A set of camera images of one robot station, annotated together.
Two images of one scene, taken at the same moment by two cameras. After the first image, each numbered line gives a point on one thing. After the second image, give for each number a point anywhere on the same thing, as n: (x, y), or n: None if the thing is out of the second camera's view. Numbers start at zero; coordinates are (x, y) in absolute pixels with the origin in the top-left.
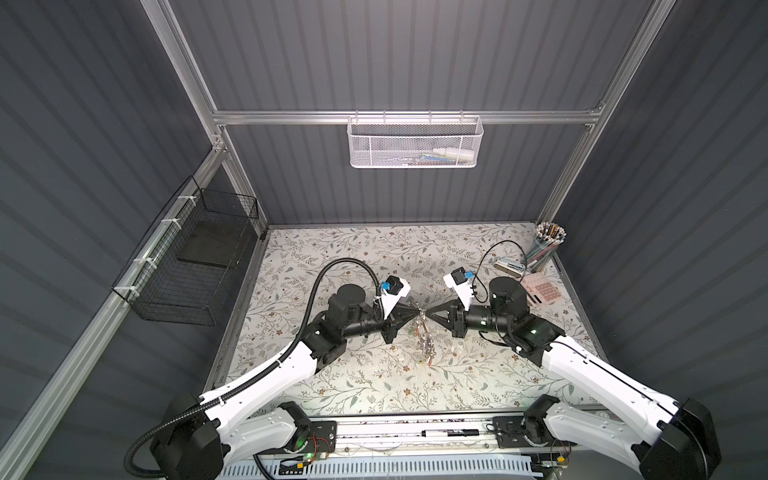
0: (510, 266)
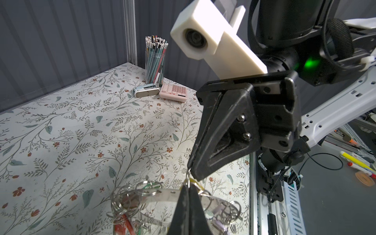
0: (146, 90)
